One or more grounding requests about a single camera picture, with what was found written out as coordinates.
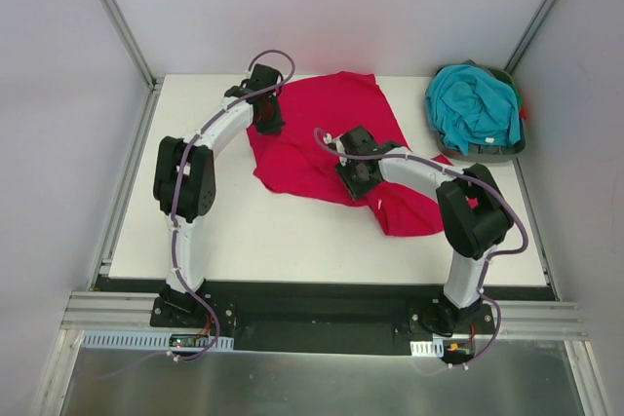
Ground green t shirt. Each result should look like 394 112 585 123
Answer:
512 85 527 121

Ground grey laundry basket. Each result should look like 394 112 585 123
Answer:
424 58 530 167

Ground left aluminium frame post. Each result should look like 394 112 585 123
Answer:
99 0 159 92

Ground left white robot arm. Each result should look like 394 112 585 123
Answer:
153 63 287 327

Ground aluminium frame post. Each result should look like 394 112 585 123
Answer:
99 0 159 92
504 0 560 75

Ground white slotted cable duct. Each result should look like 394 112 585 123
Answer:
82 331 212 354

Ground right aluminium frame post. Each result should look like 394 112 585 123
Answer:
504 0 560 75

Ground teal t shirt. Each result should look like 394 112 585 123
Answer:
424 62 523 156

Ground right white cable duct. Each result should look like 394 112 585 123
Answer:
409 339 445 359

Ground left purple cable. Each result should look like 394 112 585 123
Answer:
97 49 298 382

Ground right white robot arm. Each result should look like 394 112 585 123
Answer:
322 126 514 337

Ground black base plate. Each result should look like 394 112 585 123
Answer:
150 281 494 356

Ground aluminium front rail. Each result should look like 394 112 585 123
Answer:
61 291 589 341

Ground pink t shirt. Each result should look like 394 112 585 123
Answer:
245 71 454 239

